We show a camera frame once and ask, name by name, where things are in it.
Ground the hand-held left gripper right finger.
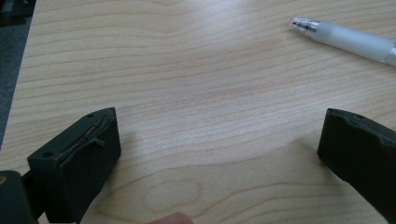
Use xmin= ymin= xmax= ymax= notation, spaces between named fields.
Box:
xmin=317 ymin=107 xmax=396 ymax=224

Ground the translucent white ballpoint pen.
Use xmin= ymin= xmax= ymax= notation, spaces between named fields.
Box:
xmin=289 ymin=17 xmax=396 ymax=68

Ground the dark object beside table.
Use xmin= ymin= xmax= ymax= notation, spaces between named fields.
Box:
xmin=0 ymin=0 xmax=37 ymax=28

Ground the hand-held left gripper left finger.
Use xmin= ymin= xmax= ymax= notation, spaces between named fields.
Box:
xmin=27 ymin=106 xmax=122 ymax=224

